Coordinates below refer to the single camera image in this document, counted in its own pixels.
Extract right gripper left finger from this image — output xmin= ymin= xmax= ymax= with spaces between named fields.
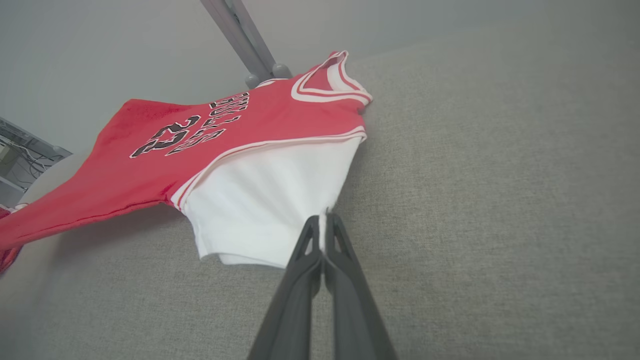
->
xmin=247 ymin=215 xmax=325 ymax=360

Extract red shorts with white stripe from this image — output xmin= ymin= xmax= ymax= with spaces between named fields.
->
xmin=0 ymin=202 xmax=29 ymax=275

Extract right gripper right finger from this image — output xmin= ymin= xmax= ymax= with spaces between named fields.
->
xmin=324 ymin=212 xmax=398 ymax=360

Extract grey wheeled stand frame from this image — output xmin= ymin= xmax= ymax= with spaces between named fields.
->
xmin=0 ymin=117 xmax=74 ymax=208

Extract red white basketball jersey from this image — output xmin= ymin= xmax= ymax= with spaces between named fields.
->
xmin=0 ymin=50 xmax=374 ymax=269

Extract grey metal partition post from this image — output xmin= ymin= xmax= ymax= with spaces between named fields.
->
xmin=200 ymin=0 xmax=281 ymax=81

